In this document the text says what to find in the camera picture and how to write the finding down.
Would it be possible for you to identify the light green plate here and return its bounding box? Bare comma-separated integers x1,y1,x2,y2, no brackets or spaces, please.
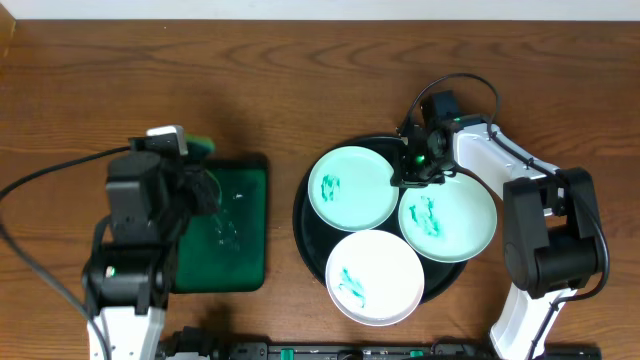
398,173,497,263
307,146,399,232

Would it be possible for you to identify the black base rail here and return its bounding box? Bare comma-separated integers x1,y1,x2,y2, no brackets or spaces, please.
155,342,499,360

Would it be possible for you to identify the rectangular green tray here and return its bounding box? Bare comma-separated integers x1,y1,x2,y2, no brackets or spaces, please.
173,154,268,294

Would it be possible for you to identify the white plate front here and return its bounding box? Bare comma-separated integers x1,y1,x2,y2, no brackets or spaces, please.
325,230,425,327

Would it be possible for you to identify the dark green sponge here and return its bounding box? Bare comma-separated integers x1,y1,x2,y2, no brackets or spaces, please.
185,135,221,215

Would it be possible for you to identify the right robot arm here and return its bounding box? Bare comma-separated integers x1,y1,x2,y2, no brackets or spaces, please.
391,114,610,359

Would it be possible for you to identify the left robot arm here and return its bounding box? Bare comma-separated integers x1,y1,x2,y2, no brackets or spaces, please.
83,151,220,359

